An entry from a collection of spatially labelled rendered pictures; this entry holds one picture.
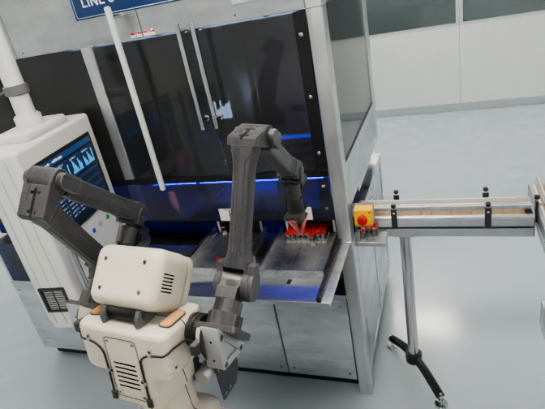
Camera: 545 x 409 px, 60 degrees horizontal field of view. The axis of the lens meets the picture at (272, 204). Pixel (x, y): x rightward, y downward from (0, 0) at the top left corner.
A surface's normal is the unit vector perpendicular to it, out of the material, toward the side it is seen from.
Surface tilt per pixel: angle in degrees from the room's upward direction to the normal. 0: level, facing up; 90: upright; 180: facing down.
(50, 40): 90
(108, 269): 47
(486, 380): 0
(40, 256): 90
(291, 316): 90
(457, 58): 90
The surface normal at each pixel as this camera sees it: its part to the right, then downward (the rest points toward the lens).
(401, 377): -0.18, -0.89
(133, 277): -0.42, -0.26
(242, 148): -0.31, 0.11
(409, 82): -0.30, 0.46
